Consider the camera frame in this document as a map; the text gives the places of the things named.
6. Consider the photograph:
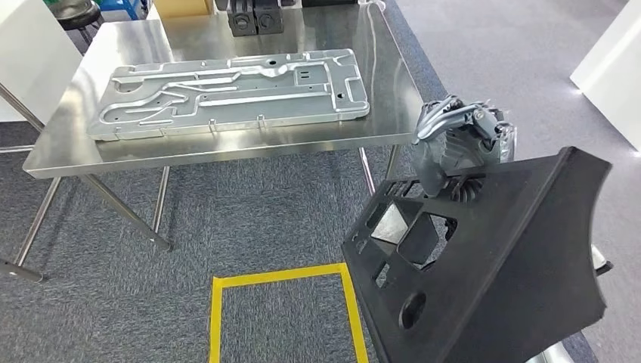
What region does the blue cart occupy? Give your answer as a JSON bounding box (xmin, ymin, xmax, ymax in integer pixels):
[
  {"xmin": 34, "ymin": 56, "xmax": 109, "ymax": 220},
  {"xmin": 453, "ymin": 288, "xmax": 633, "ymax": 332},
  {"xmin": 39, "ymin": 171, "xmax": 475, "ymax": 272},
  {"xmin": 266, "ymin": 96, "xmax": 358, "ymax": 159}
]
[{"xmin": 97, "ymin": 0, "xmax": 144, "ymax": 21}]

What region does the stamped grey metal plate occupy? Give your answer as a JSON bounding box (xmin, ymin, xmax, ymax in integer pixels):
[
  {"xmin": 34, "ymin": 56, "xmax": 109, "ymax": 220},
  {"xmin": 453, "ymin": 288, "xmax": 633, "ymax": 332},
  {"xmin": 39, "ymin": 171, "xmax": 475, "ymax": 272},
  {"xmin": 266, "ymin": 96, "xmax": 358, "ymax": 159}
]
[{"xmin": 85, "ymin": 48, "xmax": 372, "ymax": 143}]

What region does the black plastic block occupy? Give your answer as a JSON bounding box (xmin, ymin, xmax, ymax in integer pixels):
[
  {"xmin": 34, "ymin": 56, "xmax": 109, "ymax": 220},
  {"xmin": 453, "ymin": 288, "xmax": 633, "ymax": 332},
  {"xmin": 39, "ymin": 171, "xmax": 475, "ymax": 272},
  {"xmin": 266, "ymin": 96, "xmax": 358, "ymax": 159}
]
[
  {"xmin": 252, "ymin": 0, "xmax": 286, "ymax": 36},
  {"xmin": 226, "ymin": 0, "xmax": 259, "ymax": 38}
]

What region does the black round stool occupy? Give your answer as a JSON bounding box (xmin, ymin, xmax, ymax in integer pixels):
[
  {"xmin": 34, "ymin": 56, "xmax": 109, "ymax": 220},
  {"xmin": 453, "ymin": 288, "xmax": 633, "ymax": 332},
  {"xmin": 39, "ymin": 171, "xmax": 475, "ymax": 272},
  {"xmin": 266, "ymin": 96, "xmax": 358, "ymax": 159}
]
[{"xmin": 49, "ymin": 0, "xmax": 106, "ymax": 47}]

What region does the black plastic car panel part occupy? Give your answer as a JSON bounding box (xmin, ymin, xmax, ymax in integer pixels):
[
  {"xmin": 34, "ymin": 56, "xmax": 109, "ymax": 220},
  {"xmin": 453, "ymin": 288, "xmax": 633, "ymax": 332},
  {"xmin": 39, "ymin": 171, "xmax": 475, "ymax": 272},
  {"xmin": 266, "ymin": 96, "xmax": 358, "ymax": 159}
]
[{"xmin": 342, "ymin": 146, "xmax": 614, "ymax": 363}]

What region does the cardboard box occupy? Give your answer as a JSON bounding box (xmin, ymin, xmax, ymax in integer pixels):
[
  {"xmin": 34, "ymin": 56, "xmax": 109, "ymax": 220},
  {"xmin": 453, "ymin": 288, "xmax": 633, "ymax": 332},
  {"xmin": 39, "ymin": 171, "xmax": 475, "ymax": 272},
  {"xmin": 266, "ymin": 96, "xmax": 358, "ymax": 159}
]
[{"xmin": 152, "ymin": 0, "xmax": 217, "ymax": 20}]

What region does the white box partition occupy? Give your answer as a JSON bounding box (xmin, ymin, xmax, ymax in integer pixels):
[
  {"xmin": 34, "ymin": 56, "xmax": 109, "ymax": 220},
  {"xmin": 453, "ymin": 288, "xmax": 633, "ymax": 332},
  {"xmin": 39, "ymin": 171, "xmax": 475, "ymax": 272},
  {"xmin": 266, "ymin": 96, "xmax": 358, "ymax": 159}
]
[
  {"xmin": 0, "ymin": 0, "xmax": 84, "ymax": 124},
  {"xmin": 569, "ymin": 0, "xmax": 641, "ymax": 152}
]

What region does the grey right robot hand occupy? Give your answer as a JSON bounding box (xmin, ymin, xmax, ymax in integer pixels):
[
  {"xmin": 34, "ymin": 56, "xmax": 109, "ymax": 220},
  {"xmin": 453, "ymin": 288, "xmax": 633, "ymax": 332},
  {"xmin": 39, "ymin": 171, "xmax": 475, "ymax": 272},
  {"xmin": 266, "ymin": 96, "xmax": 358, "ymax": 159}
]
[{"xmin": 411, "ymin": 95, "xmax": 517, "ymax": 199}]

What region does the steel workbench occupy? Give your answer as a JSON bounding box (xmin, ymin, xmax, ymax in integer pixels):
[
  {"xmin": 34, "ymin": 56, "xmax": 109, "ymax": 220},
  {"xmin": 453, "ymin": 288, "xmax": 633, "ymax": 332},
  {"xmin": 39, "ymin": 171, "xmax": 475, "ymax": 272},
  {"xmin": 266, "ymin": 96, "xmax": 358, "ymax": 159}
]
[{"xmin": 0, "ymin": 0, "xmax": 428, "ymax": 284}]

